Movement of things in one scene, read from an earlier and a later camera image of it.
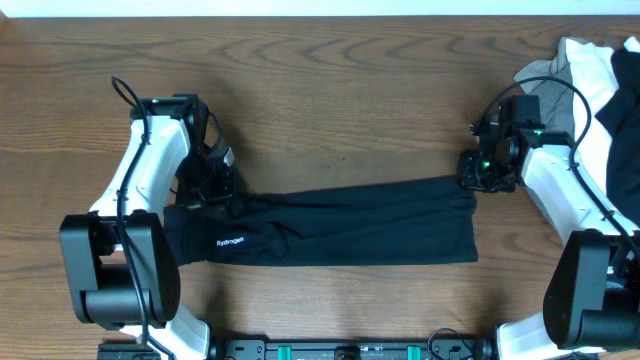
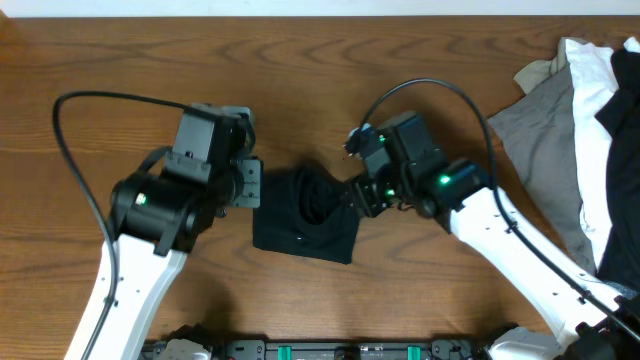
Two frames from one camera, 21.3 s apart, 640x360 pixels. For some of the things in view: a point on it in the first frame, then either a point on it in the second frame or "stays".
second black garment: [619, 117] stays
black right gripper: [469, 180] -> [362, 189]
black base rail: [275, 349] stays
